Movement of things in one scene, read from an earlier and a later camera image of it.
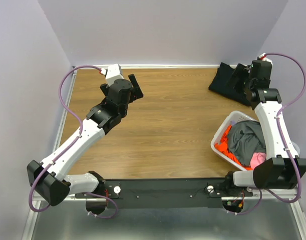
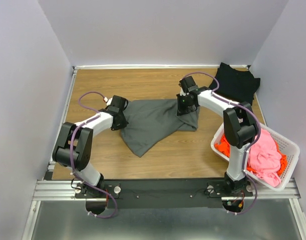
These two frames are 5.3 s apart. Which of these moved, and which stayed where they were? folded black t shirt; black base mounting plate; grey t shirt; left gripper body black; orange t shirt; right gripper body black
Moved: right gripper body black; left gripper body black; grey t shirt
Stayed: black base mounting plate; folded black t shirt; orange t shirt
